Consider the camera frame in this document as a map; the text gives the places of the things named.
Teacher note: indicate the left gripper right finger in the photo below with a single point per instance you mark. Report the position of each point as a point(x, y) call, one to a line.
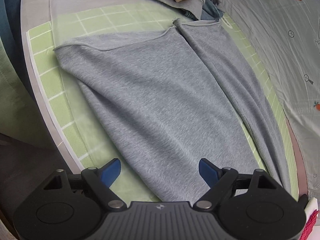
point(210, 173)

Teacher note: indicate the red checkered folded cloth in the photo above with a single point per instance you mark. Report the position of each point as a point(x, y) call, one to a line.
point(308, 228)

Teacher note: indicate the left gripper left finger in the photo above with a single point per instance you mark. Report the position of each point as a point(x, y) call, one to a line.
point(108, 174)

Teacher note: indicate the blue jeans in pile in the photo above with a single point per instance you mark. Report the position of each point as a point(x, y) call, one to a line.
point(201, 9)

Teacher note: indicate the grey carrot print sheet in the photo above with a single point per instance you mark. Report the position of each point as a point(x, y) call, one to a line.
point(285, 35)

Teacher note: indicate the green grid cutting mat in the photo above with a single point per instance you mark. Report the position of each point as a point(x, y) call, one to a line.
point(84, 143)

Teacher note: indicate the folded white cloth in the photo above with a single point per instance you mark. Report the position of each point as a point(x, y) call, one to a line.
point(311, 206)

